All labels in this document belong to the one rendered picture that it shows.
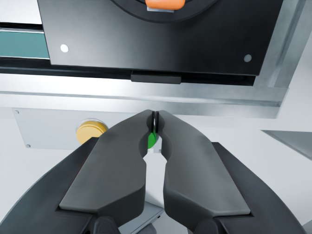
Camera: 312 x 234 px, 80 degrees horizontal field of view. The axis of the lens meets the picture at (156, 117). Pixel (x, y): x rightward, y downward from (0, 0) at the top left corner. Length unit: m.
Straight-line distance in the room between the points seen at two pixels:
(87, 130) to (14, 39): 0.14
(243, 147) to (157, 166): 0.19
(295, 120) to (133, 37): 0.36
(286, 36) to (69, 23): 0.24
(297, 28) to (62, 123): 0.31
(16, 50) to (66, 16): 0.09
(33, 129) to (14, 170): 0.26
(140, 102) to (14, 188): 0.44
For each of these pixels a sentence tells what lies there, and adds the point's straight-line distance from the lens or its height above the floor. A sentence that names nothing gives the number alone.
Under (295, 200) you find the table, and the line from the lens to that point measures 0.65.
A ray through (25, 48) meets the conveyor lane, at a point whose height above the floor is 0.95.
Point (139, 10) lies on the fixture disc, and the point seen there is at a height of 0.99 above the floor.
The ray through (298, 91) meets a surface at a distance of 0.44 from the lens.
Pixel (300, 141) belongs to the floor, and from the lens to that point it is 1.86.
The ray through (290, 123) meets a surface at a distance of 0.47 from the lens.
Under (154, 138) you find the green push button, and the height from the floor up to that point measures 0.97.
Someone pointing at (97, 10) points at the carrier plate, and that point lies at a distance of 0.22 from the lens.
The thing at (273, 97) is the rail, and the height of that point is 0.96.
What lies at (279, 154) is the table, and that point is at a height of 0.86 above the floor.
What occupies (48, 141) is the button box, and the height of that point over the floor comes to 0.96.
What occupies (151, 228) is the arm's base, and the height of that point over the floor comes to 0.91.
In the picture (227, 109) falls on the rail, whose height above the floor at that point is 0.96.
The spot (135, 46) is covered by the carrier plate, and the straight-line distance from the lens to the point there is 0.22.
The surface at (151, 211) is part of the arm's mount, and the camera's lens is 0.53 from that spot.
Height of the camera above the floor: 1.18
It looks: 61 degrees down
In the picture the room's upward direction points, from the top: 179 degrees clockwise
